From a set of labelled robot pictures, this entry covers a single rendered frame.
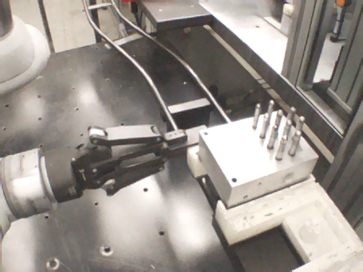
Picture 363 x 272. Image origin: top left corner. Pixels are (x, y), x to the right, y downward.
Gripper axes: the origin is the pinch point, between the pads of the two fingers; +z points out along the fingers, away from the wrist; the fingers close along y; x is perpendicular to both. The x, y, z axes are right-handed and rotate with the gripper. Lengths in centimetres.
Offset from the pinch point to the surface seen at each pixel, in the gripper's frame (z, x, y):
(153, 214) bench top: -6.2, 1.5, -19.8
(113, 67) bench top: -3, 57, -20
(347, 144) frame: 20.4, -11.6, 2.9
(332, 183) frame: 21.0, -12.3, -5.9
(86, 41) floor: -5, 224, -88
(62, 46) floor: -26, 225, -88
